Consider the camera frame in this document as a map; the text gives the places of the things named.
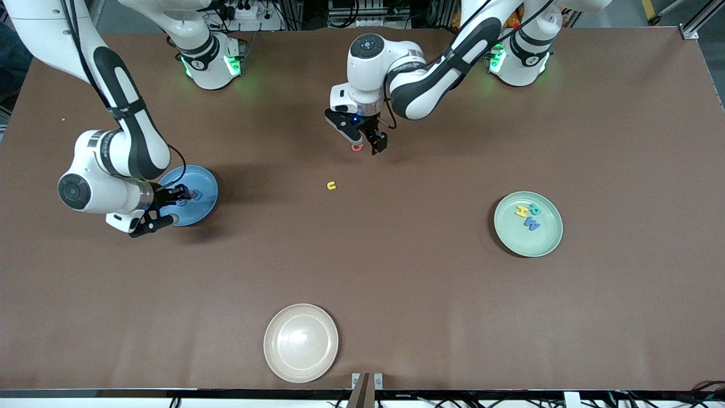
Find black equipment rack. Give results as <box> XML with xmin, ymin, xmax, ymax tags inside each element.
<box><xmin>327</xmin><ymin>0</ymin><xmax>411</xmax><ymax>29</ymax></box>

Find bag of orange items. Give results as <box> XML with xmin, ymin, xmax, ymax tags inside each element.
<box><xmin>451</xmin><ymin>10</ymin><xmax>521</xmax><ymax>29</ymax></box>

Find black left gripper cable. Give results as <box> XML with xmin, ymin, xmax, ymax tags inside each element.
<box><xmin>383</xmin><ymin>0</ymin><xmax>556</xmax><ymax>130</ymax></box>

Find beige plate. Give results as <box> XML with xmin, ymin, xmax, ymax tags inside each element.
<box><xmin>263</xmin><ymin>303</ymin><xmax>340</xmax><ymax>384</ymax></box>

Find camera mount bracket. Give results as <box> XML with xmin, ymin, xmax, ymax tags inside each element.
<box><xmin>347</xmin><ymin>372</ymin><xmax>384</xmax><ymax>408</ymax></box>

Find aluminium corner bracket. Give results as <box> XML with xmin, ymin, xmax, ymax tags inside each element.
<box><xmin>680</xmin><ymin>0</ymin><xmax>725</xmax><ymax>40</ymax></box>

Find pale green plate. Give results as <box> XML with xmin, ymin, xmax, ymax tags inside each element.
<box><xmin>493</xmin><ymin>191</ymin><xmax>564</xmax><ymax>258</ymax></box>

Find blue plate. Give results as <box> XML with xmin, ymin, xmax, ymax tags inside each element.
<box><xmin>157</xmin><ymin>164</ymin><xmax>220</xmax><ymax>227</ymax></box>

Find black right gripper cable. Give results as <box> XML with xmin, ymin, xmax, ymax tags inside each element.
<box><xmin>59</xmin><ymin>0</ymin><xmax>187</xmax><ymax>190</ymax></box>

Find white power strip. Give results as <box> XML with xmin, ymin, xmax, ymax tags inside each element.
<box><xmin>218</xmin><ymin>0</ymin><xmax>284</xmax><ymax>32</ymax></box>

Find blue clothed person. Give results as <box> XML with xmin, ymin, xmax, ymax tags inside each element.
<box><xmin>0</xmin><ymin>22</ymin><xmax>33</xmax><ymax>100</ymax></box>

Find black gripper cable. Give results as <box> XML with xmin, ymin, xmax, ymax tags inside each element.
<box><xmin>383</xmin><ymin>0</ymin><xmax>556</xmax><ymax>130</ymax></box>
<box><xmin>59</xmin><ymin>0</ymin><xmax>187</xmax><ymax>190</ymax></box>

